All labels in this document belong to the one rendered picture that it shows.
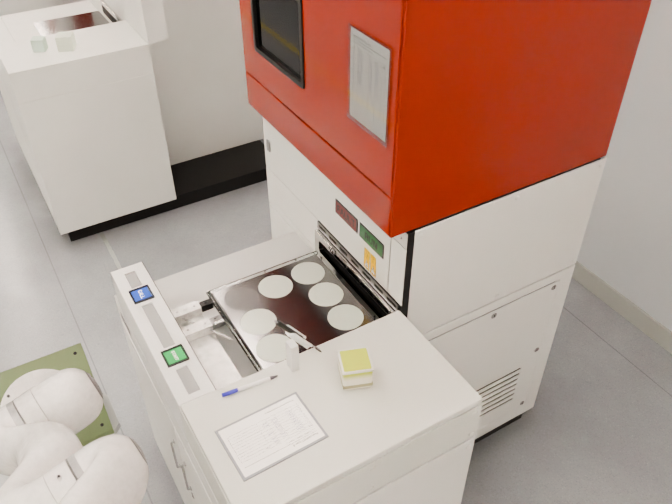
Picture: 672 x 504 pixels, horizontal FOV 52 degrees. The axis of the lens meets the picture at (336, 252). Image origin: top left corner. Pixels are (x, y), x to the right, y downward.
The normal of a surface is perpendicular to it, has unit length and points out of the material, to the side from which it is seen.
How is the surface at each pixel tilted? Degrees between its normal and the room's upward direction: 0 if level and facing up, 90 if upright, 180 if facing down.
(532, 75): 90
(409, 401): 0
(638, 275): 90
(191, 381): 0
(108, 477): 41
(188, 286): 0
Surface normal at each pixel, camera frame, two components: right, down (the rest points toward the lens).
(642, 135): -0.86, 0.33
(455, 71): 0.51, 0.55
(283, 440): 0.00, -0.77
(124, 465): 0.74, -0.54
